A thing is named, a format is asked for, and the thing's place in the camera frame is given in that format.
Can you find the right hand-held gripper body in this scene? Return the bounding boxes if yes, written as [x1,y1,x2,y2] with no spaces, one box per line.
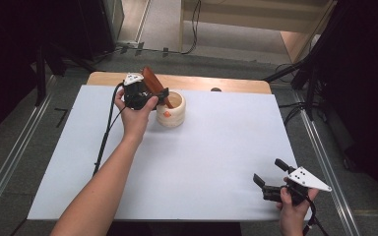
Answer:
[262,165,333,207]

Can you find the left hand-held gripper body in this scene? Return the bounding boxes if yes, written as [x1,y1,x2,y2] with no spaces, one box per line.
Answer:
[123,72,160,111]

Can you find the brown wooden spatula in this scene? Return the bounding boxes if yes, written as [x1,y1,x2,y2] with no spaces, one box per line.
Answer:
[140,66,175,110]

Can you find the cream ringed duck cup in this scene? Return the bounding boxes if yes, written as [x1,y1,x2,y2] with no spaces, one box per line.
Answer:
[156,89,187,129]

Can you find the person's left hand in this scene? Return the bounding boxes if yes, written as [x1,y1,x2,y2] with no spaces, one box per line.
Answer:
[113,87,160,144]

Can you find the person's right hand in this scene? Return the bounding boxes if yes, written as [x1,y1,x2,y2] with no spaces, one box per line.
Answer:
[276,177,320,236]

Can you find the wooden table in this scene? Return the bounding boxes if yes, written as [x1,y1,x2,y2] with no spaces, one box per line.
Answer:
[86,71,273,95]

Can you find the dark cabinet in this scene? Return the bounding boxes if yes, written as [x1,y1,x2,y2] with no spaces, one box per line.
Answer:
[77,0,126,61]

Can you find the black metal stand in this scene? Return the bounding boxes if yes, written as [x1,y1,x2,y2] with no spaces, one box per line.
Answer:
[32,42,96,106]

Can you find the beige desk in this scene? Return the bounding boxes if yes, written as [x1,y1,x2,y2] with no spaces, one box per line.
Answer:
[178,0,339,64]

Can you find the metal floor rail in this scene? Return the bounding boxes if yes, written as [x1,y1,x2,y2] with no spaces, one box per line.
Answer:
[292,90,362,236]
[0,74,57,232]

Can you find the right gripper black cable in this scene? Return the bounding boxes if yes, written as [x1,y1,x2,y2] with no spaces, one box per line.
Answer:
[302,193,330,236]

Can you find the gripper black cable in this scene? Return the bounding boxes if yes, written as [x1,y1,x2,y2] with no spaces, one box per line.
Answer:
[92,83,126,177]
[302,193,330,236]

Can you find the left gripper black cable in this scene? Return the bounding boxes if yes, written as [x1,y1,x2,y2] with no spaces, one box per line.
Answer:
[92,83,126,177]

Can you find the black floor cables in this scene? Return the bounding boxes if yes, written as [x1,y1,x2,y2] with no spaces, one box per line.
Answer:
[275,63,311,128]

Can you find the black hanging cable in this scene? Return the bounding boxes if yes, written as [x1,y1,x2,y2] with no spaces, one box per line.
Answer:
[180,0,202,55]

